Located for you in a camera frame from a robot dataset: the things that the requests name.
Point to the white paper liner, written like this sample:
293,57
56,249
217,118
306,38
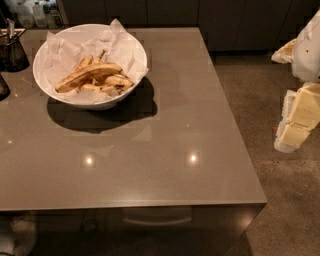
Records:
66,50

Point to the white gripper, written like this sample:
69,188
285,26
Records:
308,53

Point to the yellow banana right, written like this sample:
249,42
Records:
118,81

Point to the clear plastic bottle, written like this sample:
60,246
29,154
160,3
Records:
25,17
39,15

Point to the clear plastic bottle right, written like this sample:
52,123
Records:
39,15

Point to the yellow banana middle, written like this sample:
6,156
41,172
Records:
109,90

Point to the large spotted yellow banana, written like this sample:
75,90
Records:
86,74

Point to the dark round object left edge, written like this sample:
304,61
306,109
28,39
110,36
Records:
4,89

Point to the clear plastic bottle left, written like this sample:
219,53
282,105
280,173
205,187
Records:
25,17

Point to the table drawer handle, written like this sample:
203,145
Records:
157,222

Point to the black mesh pen holder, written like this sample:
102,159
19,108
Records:
12,55

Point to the white shoe under table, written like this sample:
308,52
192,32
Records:
18,234

